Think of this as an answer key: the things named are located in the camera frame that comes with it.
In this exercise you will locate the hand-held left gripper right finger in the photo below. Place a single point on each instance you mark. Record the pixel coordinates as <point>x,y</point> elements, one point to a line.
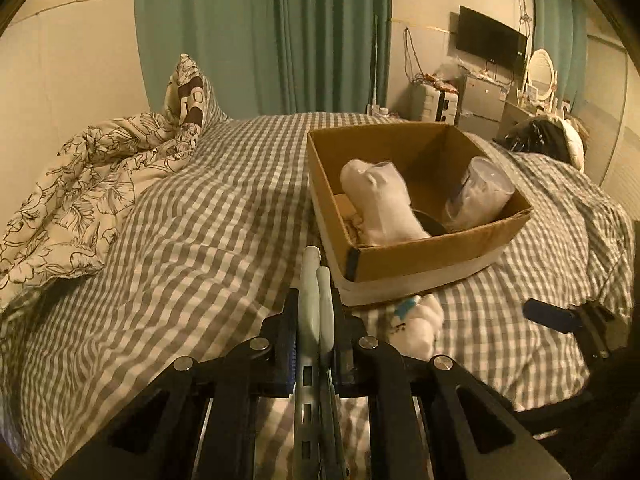
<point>341,355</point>

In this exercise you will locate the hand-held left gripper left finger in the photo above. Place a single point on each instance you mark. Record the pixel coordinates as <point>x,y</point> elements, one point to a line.
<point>288,355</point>

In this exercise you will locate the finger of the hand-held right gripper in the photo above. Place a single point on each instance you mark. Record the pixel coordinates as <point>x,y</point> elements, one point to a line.
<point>547,314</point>

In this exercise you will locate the light blue plastic tool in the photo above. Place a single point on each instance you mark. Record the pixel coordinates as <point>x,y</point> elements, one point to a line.
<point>315,310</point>

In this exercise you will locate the brown cardboard box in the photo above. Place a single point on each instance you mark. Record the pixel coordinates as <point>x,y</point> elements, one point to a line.
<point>425,255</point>

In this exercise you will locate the white sock with blue print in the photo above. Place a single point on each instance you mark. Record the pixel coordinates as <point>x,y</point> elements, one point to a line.
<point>417,325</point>

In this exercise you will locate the clear plastic jar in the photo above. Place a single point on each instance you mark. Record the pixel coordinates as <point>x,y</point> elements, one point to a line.
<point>477,195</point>

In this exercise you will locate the grey checkered bed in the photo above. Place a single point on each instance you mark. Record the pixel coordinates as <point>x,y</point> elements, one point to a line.
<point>200,240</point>

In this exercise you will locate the rolled white sock bundle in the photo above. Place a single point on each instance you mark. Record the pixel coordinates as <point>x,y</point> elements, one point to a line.
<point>380,200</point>

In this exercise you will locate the black plastic bag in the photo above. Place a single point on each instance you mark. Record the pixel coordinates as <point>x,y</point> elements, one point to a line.
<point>535,135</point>

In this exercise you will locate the silver mini fridge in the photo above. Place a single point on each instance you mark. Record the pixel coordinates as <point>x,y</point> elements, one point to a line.
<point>482,102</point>

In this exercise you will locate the white suitcase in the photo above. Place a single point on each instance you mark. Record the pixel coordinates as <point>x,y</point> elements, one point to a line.
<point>434,102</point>

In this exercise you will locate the white oval mirror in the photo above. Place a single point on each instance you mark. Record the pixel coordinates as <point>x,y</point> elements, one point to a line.
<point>541,72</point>

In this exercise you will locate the white floral quilt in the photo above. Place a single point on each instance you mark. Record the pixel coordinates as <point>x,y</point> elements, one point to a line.
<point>85,185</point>

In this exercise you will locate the green curtain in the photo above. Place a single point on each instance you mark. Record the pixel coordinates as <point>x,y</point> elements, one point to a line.
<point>260,35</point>
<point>557,30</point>

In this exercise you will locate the black wall television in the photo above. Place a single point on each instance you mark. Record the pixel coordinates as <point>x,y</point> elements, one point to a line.
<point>492,37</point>

